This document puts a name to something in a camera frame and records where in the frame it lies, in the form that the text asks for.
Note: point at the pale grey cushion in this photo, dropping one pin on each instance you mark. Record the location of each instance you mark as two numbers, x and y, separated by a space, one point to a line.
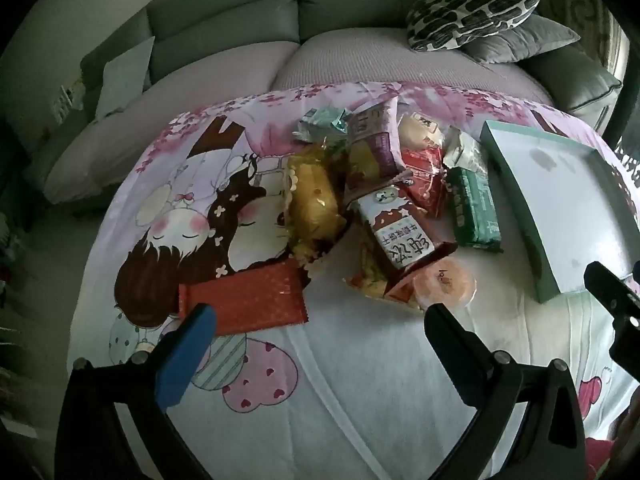
125 80

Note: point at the black white patterned pillow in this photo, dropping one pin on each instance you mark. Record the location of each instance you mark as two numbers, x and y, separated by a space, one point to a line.
475 10

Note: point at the grey-green sofa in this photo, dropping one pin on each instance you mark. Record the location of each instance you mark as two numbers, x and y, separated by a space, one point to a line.
225 15

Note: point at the small teal packet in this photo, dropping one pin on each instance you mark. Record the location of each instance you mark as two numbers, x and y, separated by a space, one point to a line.
320 122

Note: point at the teal shallow box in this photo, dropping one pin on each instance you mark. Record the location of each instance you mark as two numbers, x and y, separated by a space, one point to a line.
550 200

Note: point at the brown white biscuit packet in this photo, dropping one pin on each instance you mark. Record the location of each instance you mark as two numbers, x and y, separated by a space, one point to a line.
395 230

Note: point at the beige patterned curtain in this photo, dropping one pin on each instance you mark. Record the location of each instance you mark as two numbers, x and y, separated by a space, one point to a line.
585 5

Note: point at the printed blanket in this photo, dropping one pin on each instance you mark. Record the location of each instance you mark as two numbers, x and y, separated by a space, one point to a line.
350 385

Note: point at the red crinkled snack packet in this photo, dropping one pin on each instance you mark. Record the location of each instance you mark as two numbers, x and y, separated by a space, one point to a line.
425 180

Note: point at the dark green snack packet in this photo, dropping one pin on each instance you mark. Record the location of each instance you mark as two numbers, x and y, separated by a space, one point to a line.
472 210

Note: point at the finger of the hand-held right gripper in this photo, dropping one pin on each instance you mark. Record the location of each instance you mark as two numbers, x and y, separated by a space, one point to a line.
612 295

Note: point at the clear bun packet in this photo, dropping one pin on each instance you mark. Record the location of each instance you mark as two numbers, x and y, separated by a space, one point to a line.
420 130

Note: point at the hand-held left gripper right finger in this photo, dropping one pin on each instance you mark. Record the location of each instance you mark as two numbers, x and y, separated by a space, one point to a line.
457 355

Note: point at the translucent jelly cup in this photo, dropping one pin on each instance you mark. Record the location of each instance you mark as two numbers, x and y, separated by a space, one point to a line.
447 282

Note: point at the white slatted object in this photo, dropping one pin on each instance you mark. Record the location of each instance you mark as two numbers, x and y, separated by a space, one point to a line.
67 102

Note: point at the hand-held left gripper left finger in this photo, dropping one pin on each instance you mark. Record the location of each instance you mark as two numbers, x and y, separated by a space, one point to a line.
185 360

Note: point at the purple snack bag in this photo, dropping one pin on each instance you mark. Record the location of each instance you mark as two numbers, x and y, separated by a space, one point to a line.
372 145

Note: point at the yellow orange snack packet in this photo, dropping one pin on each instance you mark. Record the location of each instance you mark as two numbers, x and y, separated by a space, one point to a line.
370 280

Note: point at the yellow cake packet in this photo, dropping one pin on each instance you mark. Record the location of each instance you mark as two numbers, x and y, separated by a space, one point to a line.
315 200

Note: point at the grey pillow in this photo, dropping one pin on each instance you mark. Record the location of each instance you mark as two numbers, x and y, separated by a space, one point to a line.
525 40

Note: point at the white green packet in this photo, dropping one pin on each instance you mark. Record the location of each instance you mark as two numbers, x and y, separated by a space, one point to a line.
465 152

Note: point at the long red wafer packet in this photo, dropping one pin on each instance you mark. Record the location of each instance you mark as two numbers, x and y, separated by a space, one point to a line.
245 295

